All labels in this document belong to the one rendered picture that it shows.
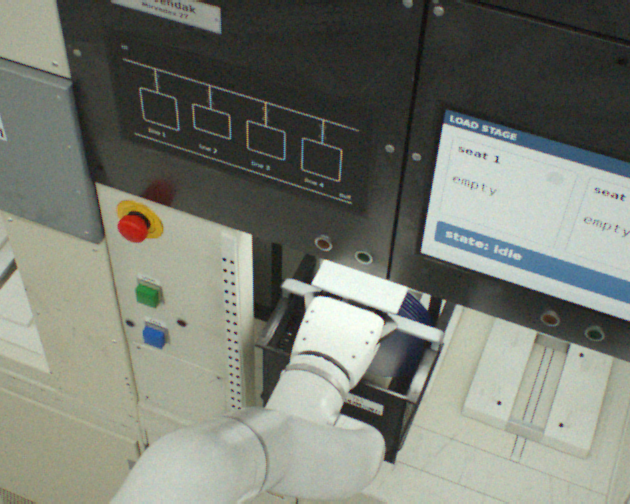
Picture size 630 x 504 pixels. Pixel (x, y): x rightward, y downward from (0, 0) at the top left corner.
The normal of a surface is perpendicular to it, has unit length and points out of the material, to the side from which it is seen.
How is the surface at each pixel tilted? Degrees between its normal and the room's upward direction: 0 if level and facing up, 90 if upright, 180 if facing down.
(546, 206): 90
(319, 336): 5
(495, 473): 0
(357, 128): 90
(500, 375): 0
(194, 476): 31
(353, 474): 67
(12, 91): 90
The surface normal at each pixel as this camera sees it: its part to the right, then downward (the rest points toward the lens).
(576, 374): 0.03, -0.65
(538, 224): -0.38, 0.70
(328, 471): 0.47, 0.19
